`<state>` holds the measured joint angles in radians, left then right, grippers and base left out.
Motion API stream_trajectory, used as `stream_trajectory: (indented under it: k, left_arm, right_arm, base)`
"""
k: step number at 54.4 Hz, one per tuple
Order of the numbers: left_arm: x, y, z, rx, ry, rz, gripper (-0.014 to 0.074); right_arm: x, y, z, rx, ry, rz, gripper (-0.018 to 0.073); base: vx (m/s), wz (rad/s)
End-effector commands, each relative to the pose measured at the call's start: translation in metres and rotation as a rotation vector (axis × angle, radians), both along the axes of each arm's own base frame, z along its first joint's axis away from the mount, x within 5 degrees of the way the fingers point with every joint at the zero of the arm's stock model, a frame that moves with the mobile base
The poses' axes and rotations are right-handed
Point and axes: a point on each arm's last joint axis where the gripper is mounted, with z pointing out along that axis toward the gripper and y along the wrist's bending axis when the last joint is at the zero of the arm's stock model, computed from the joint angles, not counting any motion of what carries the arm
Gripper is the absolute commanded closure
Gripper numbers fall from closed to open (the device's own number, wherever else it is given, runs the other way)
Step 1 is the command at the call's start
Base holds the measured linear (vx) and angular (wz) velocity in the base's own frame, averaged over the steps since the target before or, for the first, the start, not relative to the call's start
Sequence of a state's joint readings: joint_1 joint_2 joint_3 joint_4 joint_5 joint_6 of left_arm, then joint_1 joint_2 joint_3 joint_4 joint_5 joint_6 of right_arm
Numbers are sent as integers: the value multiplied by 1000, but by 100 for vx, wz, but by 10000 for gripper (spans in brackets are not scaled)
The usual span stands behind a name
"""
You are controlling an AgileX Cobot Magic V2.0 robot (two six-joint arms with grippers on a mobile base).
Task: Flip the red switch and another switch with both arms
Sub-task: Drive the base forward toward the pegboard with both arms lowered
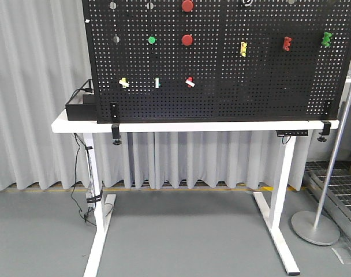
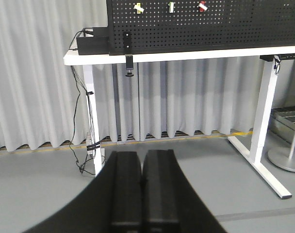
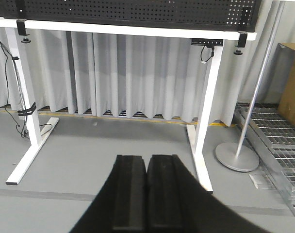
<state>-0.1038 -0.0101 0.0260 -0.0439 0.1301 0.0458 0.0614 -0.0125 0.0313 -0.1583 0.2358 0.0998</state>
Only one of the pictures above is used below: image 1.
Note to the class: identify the upper red mushroom button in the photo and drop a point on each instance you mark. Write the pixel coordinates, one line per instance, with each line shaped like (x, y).
(187, 6)

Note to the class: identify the metal grate platform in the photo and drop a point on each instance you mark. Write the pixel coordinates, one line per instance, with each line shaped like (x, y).
(337, 204)

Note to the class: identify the black box on desk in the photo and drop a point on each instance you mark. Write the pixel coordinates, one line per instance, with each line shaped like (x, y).
(81, 108)

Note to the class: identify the lower red mushroom button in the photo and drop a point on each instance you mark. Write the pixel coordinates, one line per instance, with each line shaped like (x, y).
(187, 40)

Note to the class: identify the desk height control panel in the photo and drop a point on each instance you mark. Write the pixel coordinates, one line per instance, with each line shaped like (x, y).
(292, 133)

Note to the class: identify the green round indicator button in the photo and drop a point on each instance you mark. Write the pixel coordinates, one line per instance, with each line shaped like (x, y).
(151, 40)

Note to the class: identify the white standing desk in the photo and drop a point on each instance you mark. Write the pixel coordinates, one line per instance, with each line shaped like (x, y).
(271, 211)

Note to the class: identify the black perforated pegboard panel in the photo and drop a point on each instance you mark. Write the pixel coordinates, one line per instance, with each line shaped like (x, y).
(269, 84)

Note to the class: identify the green-white toggle switch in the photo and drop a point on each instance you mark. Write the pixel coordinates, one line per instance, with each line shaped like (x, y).
(157, 82)

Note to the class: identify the grey floor stand pole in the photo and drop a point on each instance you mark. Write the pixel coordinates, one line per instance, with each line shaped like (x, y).
(314, 227)

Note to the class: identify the black clamp bracket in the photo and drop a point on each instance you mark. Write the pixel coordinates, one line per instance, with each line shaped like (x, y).
(115, 118)
(326, 123)

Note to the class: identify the grey curtain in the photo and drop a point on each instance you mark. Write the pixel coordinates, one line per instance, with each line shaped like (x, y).
(43, 59)

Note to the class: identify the yellow toggle switch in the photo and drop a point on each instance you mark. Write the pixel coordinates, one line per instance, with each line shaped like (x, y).
(124, 82)

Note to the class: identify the red mushroom button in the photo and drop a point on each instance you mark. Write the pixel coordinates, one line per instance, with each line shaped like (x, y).
(187, 6)
(187, 40)

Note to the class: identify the red toggle switch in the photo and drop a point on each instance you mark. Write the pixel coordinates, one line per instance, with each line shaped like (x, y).
(189, 82)

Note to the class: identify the left black clamp bracket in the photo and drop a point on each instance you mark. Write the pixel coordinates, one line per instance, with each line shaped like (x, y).
(115, 118)

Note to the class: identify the right black clamp bracket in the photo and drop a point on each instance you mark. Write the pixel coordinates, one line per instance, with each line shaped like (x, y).
(326, 123)

